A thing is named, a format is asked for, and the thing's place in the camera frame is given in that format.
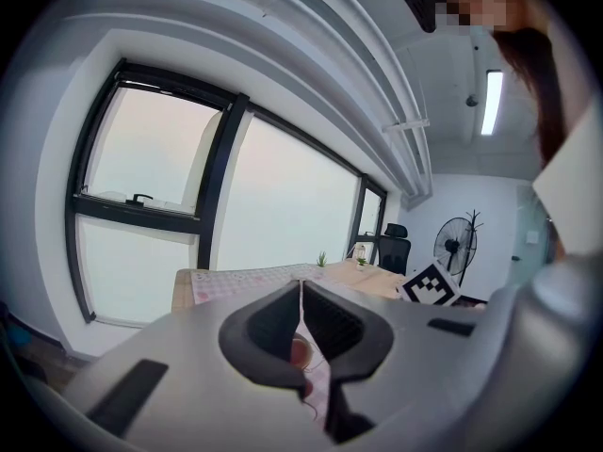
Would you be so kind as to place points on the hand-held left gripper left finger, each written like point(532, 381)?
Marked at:
point(256, 332)

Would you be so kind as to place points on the person's white shirt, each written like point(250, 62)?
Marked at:
point(572, 182)

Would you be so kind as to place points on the wooden table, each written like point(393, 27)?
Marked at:
point(181, 292)

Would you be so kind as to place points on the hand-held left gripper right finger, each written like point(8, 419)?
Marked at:
point(351, 334)

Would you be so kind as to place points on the long ceiling light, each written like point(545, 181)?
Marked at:
point(492, 101)

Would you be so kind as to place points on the beige table cloth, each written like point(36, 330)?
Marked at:
point(367, 278)

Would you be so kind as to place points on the brown bowl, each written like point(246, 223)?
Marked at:
point(301, 352)

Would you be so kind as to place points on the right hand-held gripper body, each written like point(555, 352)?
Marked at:
point(431, 287)

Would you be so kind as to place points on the small green potted plant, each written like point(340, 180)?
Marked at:
point(362, 263)
point(321, 259)

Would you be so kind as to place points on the black coat rack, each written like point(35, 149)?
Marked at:
point(472, 233)

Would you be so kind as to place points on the white ceiling pipes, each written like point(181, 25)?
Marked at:
point(367, 83)

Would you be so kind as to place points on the black office chair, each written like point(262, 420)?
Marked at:
point(395, 250)

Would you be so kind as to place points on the ceiling smoke detector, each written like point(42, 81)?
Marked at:
point(471, 100)

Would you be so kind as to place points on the black window frame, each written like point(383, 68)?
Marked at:
point(214, 167)

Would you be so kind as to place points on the black standing fan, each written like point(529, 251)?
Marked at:
point(453, 245)

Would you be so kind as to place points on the pink checkered tablecloth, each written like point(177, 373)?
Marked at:
point(235, 283)

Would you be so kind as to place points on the black head-worn camera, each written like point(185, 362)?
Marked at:
point(420, 7)

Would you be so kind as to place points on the frosted glass door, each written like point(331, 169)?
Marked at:
point(532, 233)

